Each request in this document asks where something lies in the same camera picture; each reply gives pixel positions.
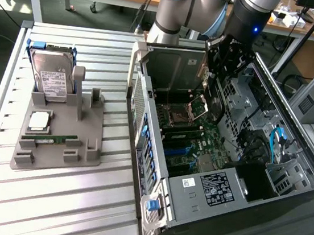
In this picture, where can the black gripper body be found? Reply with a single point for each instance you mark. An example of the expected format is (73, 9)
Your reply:
(247, 19)

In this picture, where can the graphics card with black fan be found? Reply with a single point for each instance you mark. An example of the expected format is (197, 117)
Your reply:
(217, 107)

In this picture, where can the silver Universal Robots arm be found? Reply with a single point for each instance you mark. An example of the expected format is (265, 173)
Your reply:
(173, 10)

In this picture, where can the metal socket cover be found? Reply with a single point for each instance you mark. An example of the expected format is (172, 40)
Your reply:
(202, 98)

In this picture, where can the silver perforated disk bay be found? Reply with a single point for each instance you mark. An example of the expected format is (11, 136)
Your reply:
(239, 101)

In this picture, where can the white packaging box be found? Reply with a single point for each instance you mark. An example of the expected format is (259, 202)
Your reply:
(293, 22)

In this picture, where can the black stand pole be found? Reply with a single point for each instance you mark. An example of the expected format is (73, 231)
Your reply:
(307, 35)

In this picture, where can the thin metal locking lever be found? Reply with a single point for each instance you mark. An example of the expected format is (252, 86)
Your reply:
(167, 98)

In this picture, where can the CPU socket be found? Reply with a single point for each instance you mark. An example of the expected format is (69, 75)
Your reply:
(178, 115)

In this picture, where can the open grey PC case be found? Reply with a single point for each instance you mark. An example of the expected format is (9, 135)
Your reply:
(138, 92)

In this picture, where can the green motherboard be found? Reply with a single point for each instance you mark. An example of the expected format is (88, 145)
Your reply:
(213, 147)

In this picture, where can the blue expansion slot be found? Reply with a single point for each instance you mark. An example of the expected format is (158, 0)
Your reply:
(175, 151)

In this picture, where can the silver chipset heatsink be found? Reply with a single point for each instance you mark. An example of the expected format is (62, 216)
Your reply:
(206, 163)

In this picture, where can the black caster wheel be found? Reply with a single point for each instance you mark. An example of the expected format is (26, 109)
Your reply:
(93, 7)

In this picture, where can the grey power supply with labels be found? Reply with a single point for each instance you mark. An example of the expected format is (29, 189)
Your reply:
(186, 204)

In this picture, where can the blue case latch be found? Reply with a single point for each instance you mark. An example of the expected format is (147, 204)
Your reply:
(152, 205)

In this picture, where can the hard disk in blue caddy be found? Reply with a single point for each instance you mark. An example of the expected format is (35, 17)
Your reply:
(51, 64)

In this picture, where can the green RAM stick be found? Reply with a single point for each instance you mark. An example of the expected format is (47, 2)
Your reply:
(54, 139)

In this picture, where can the silver CPU chip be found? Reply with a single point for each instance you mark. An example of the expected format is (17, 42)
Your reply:
(39, 121)

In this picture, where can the grey plastic parts rack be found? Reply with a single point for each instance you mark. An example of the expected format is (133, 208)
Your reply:
(48, 158)

